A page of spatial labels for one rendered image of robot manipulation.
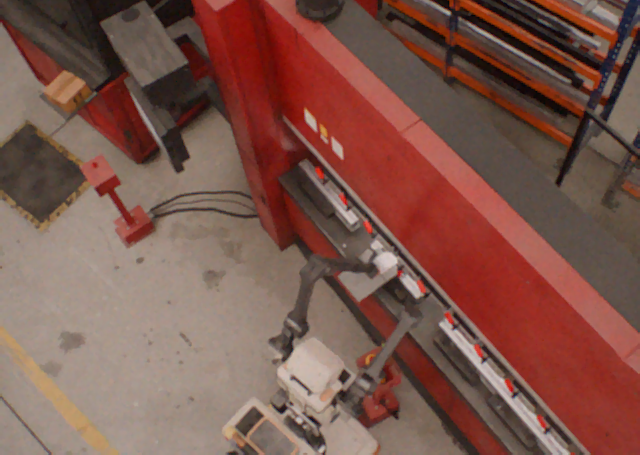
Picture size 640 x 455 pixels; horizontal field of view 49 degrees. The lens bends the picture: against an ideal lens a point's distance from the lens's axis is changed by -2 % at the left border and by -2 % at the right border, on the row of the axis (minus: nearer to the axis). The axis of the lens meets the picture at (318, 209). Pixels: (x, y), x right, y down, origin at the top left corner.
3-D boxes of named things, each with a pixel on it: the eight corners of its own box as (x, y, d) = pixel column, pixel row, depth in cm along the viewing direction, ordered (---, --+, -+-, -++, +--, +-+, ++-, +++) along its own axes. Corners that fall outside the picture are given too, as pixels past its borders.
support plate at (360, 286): (337, 277, 375) (337, 276, 374) (377, 248, 381) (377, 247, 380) (358, 302, 367) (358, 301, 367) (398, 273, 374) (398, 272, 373)
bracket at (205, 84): (175, 103, 420) (172, 95, 414) (210, 82, 426) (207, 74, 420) (210, 147, 403) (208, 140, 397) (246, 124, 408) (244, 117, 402)
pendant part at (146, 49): (146, 123, 420) (98, 21, 345) (183, 103, 425) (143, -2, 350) (184, 183, 397) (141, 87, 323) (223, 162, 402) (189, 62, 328)
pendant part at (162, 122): (141, 119, 403) (122, 79, 372) (160, 109, 406) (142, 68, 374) (176, 175, 383) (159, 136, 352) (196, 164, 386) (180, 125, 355)
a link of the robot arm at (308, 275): (296, 264, 311) (313, 278, 307) (318, 250, 319) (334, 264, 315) (281, 328, 340) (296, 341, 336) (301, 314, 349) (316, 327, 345)
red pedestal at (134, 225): (113, 229, 514) (71, 168, 441) (143, 210, 520) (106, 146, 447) (127, 249, 505) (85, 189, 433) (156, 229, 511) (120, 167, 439)
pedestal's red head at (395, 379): (356, 365, 385) (355, 355, 370) (382, 351, 388) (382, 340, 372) (375, 397, 376) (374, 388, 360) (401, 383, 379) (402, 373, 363)
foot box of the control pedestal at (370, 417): (348, 402, 442) (348, 397, 431) (384, 382, 446) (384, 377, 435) (364, 430, 432) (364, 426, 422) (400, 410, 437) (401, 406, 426)
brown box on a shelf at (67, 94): (39, 97, 451) (31, 85, 441) (70, 72, 460) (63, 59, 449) (66, 120, 440) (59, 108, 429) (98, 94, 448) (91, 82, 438)
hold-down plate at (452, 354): (433, 341, 366) (433, 339, 364) (441, 334, 368) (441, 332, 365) (472, 386, 354) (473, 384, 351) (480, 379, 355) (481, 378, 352)
